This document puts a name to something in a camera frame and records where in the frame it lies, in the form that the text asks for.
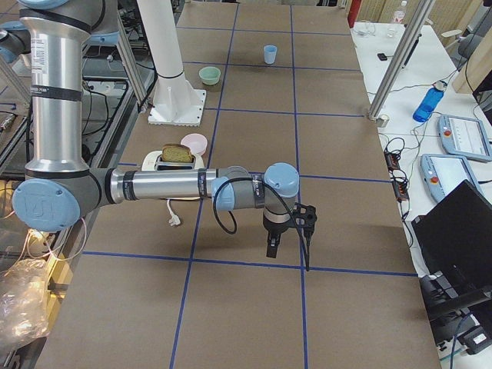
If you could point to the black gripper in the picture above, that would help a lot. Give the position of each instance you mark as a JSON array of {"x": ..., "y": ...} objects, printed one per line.
[{"x": 274, "y": 230}]

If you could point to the light blue cup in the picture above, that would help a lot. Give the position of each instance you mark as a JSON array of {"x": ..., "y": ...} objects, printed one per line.
[{"x": 270, "y": 53}]

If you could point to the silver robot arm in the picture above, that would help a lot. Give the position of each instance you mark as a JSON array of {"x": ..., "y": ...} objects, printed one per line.
[
  {"x": 60, "y": 188},
  {"x": 15, "y": 41}
]

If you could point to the white toaster plug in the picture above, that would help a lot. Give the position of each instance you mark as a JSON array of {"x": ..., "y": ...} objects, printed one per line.
[{"x": 174, "y": 220}]

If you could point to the pink bowl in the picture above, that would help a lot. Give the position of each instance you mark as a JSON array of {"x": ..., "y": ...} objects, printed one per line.
[{"x": 197, "y": 143}]

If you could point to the toast slice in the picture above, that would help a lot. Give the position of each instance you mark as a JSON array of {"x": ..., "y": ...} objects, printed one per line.
[{"x": 176, "y": 153}]

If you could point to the black power strip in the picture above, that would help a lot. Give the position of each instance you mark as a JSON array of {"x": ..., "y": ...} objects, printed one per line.
[{"x": 399, "y": 179}]

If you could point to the cream white toaster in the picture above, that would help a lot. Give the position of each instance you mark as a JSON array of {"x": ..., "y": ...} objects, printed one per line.
[{"x": 169, "y": 163}]

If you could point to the green bowl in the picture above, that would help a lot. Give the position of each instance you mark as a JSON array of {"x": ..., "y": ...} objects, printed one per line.
[{"x": 209, "y": 75}]

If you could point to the black laptop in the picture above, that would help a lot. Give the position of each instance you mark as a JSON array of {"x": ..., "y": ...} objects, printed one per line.
[{"x": 455, "y": 237}]

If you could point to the lower teach pendant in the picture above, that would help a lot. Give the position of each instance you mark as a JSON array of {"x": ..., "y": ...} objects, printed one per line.
[{"x": 443, "y": 173}]

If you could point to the teach pendant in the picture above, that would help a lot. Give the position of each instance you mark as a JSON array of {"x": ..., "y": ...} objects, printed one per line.
[
  {"x": 443, "y": 173},
  {"x": 464, "y": 136}
]

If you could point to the blue water bottle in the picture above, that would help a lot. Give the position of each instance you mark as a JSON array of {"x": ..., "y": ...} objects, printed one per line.
[{"x": 430, "y": 101}]

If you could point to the upper teach pendant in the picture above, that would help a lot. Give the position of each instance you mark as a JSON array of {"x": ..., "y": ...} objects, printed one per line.
[{"x": 464, "y": 136}]

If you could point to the crumpled plastic bag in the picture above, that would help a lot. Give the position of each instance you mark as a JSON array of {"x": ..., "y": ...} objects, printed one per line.
[{"x": 24, "y": 295}]

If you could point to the clear plastic bottle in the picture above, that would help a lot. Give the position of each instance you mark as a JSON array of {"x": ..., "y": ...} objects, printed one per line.
[{"x": 399, "y": 13}]

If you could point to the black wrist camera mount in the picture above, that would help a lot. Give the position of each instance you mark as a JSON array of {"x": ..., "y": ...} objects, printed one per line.
[{"x": 305, "y": 217}]

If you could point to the white pedestal column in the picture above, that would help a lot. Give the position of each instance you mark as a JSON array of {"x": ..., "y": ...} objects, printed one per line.
[{"x": 175, "y": 101}]

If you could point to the aluminium frame post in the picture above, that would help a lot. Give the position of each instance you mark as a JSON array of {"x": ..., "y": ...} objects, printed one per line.
[{"x": 403, "y": 49}]

